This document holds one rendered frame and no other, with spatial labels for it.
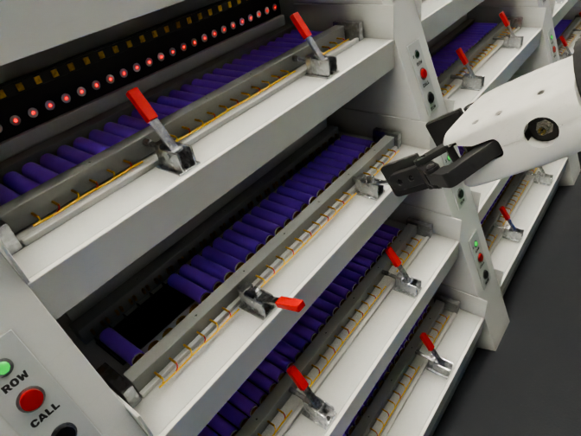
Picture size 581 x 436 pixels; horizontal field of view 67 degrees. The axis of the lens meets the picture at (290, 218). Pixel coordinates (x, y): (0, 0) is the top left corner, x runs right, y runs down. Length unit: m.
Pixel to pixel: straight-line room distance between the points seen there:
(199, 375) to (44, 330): 0.17
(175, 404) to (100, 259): 0.17
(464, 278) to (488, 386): 0.22
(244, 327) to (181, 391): 0.10
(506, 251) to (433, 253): 0.33
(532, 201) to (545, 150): 0.99
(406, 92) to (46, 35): 0.54
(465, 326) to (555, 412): 0.20
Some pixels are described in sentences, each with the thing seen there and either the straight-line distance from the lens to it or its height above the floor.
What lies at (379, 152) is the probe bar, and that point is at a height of 0.52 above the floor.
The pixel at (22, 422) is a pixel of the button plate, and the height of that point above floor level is 0.59.
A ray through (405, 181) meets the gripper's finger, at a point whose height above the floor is 0.61.
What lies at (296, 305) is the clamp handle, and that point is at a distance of 0.47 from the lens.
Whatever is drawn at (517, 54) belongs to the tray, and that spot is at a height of 0.48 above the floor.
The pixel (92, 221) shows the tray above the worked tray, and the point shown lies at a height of 0.69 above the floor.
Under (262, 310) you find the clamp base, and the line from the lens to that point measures 0.52.
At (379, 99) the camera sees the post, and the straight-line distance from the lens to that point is 0.81.
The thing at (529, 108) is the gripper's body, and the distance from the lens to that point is 0.34.
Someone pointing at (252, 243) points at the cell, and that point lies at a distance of 0.60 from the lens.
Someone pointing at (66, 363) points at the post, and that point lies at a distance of 0.42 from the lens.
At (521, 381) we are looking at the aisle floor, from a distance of 1.02.
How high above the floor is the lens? 0.76
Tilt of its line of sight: 22 degrees down
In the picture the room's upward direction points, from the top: 26 degrees counter-clockwise
